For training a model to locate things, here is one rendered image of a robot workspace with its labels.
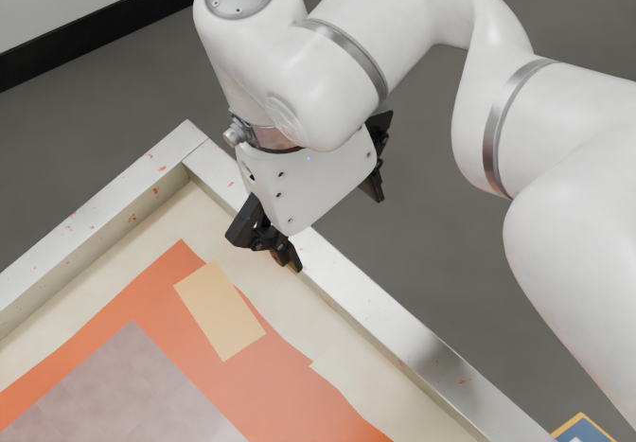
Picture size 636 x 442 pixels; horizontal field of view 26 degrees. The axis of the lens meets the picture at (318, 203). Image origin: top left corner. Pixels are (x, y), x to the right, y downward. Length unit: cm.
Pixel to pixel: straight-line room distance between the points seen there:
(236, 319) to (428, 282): 177
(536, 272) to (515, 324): 229
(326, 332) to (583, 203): 63
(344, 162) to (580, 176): 41
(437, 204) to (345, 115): 235
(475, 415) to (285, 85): 40
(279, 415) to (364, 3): 47
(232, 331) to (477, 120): 57
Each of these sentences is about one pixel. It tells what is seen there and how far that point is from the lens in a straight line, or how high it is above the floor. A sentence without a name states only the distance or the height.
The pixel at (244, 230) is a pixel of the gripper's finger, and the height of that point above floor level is 148.
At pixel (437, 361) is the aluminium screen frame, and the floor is 132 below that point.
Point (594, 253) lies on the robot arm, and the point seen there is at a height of 176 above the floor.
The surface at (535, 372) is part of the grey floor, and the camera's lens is 291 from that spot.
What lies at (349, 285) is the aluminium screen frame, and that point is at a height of 132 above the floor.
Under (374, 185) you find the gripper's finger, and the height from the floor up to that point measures 146.
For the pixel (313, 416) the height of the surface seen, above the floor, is 125.
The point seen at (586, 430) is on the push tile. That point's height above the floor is 97.
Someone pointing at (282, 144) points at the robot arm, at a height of 157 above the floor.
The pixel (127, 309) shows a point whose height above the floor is 123.
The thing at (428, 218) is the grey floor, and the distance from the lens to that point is 319.
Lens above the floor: 224
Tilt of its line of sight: 44 degrees down
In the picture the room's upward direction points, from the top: straight up
